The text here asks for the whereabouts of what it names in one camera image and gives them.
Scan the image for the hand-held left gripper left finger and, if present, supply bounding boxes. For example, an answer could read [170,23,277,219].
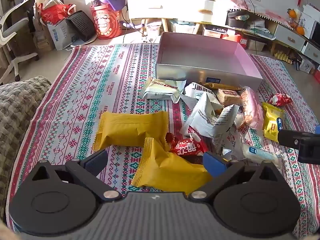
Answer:
[32,149,123,202]

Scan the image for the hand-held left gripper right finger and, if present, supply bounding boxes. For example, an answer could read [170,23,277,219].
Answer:
[188,152,284,202]

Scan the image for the small yellow packet blue label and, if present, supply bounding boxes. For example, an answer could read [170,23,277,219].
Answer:
[261,102,285,143]

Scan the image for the red packet with white print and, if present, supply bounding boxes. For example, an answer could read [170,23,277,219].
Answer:
[165,126,209,158]

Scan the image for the white tube packet blue label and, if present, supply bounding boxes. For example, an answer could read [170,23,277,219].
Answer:
[241,144,282,169]

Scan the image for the small red snack packet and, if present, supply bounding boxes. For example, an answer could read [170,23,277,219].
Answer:
[268,92,293,107]

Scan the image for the yellow snack packet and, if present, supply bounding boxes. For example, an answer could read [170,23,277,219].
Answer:
[93,111,170,153]
[131,137,213,193]

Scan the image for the pink clear snack packet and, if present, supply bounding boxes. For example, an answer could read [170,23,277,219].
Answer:
[240,86,264,130]

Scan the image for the white newspaper-print snack packet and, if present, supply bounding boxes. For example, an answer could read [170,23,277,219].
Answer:
[184,92,224,137]
[212,104,240,155]

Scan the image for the long gold snack packet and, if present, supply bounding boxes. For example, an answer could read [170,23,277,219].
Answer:
[203,82,243,92]

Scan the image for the pale green biscuit packet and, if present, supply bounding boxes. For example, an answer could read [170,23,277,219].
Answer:
[139,77,187,103]

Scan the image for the pink cardboard box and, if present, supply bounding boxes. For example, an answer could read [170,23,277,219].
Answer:
[155,32,263,92]

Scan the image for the person's left forearm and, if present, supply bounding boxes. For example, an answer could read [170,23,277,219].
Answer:
[0,220,19,240]

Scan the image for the patterned woven mat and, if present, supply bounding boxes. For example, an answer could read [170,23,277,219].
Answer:
[5,42,320,238]

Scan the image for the small white carton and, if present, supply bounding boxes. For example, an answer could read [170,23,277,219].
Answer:
[299,57,313,74]

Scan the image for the clear brown wafer packet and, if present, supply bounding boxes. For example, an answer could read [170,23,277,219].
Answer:
[216,88,243,106]

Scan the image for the white packet large black print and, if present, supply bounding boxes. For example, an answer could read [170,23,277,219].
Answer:
[181,82,220,110]

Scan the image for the row of small yellow items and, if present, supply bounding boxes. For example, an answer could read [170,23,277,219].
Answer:
[274,51,295,64]

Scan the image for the grey-green knitted blanket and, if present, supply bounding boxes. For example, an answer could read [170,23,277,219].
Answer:
[0,76,52,220]

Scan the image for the low white drawer cabinet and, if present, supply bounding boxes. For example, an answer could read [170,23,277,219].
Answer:
[226,7,320,65]

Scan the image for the white microwave oven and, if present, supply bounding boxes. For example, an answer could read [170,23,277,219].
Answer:
[299,4,320,40]

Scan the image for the red box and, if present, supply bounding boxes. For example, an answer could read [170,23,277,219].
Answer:
[226,34,248,49]

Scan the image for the black round tin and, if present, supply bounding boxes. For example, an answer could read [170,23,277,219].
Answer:
[226,10,255,28]

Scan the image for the white carton blue print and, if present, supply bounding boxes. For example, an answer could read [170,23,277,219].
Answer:
[47,17,80,51]

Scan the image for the black grille heater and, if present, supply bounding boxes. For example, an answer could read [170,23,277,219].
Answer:
[66,10,97,42]

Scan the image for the red cylinder bucket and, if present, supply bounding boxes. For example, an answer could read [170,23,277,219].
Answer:
[90,4,123,40]

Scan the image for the pink floral cloth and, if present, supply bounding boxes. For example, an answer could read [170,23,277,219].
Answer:
[215,0,295,28]

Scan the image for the clear storage bin blue lid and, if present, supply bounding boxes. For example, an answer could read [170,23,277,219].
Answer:
[172,21,197,34]

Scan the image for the purple curved bar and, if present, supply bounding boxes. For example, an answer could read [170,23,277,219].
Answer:
[122,21,146,29]

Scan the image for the wooden cabinet white drawer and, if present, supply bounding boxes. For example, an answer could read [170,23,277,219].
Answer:
[126,0,181,37]
[179,0,233,34]

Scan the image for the red paper bag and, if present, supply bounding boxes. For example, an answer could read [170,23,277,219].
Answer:
[37,3,77,26]

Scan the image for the white office chair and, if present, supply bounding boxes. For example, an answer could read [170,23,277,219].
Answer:
[0,0,40,82]

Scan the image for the clear plastic bag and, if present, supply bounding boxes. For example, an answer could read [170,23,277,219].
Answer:
[45,0,65,9]

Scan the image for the black wall cable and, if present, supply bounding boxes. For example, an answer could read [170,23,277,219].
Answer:
[240,0,260,53]

